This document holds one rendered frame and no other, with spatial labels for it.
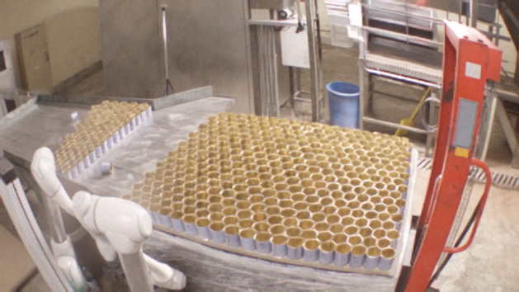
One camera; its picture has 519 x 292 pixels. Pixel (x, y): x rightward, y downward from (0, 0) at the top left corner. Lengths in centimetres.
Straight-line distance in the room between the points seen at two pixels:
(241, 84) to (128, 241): 344
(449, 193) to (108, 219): 126
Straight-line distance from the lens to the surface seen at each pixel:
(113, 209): 123
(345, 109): 459
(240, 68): 441
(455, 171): 145
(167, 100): 311
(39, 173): 168
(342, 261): 153
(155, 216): 186
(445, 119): 195
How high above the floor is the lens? 223
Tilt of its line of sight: 30 degrees down
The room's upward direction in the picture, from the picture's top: 4 degrees counter-clockwise
